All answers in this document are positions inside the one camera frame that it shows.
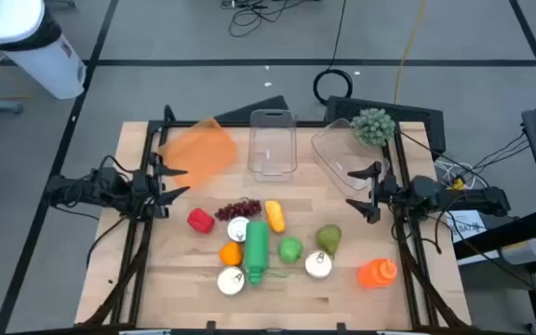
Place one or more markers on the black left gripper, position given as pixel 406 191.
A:
pixel 142 191

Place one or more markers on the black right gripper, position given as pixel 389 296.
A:
pixel 389 193

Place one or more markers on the red toy bell pepper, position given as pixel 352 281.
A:
pixel 200 221

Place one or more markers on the green toy pear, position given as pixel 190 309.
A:
pixel 328 237

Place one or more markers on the purple toy grapes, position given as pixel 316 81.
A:
pixel 240 208

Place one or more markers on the silver tin can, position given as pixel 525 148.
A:
pixel 237 229

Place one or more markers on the orange squeeze bottle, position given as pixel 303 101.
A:
pixel 375 273

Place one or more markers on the blue label tin can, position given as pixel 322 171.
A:
pixel 318 265
pixel 231 281

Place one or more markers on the orange toy fruit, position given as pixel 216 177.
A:
pixel 231 254

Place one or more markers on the yellow toy pepper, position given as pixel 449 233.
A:
pixel 275 216

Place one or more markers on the green toy apple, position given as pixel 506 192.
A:
pixel 290 250

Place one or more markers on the green squeeze bottle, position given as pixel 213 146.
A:
pixel 256 246

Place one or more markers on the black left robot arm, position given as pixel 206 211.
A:
pixel 77 191

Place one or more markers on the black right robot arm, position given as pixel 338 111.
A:
pixel 473 195

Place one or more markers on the orange translucent plastic bin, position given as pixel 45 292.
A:
pixel 203 153

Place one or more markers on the wide clear plastic bin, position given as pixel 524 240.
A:
pixel 338 153

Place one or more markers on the green artificial succulent plant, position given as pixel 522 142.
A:
pixel 374 126

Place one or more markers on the black perforated metal case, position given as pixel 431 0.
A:
pixel 417 116

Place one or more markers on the white printed paper sheet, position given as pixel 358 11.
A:
pixel 468 223

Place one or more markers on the narrow clear plastic bin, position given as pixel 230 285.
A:
pixel 272 139

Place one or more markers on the black triangular panel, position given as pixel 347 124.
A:
pixel 263 111

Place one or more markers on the white box under cart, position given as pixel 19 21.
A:
pixel 524 253

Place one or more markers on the white trash bin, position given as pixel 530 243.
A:
pixel 40 60

